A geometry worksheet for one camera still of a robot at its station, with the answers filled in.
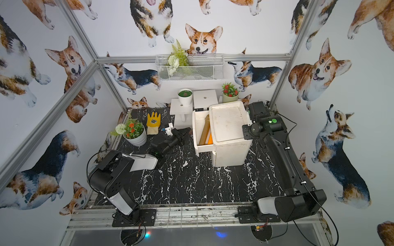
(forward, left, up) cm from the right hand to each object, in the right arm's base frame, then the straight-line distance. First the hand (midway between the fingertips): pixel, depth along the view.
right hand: (248, 130), depth 75 cm
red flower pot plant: (+28, +6, 0) cm, 29 cm away
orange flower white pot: (+8, +64, -11) cm, 66 cm away
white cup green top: (+29, +34, -2) cm, 44 cm away
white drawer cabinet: (-7, +9, -4) cm, 12 cm away
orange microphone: (-2, +19, -7) cm, 20 cm away
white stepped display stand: (+27, +37, -17) cm, 49 cm away
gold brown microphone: (+6, +21, -8) cm, 24 cm away
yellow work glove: (+24, +59, -24) cm, 68 cm away
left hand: (+6, +28, -4) cm, 29 cm away
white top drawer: (+9, +24, -10) cm, 28 cm away
